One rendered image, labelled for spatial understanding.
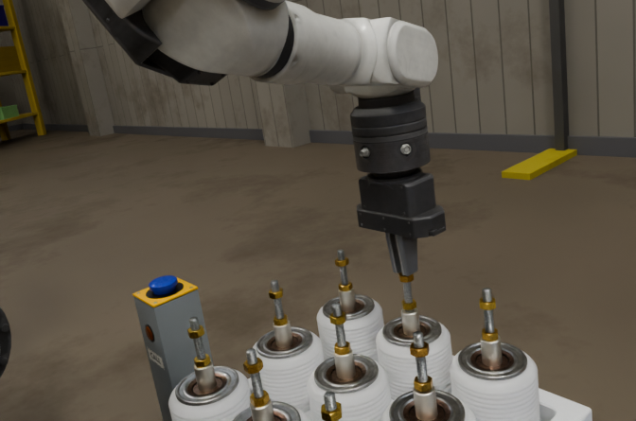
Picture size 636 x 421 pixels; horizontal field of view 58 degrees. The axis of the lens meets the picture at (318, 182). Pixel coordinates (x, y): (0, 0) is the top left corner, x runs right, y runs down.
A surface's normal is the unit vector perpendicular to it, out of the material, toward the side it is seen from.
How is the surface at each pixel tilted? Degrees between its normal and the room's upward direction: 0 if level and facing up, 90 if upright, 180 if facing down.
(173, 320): 90
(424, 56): 90
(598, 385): 0
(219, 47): 119
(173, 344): 90
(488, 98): 90
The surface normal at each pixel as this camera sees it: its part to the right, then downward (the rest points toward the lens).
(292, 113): 0.67, 0.08
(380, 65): 0.13, 0.31
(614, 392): -0.14, -0.96
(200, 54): -0.16, 0.70
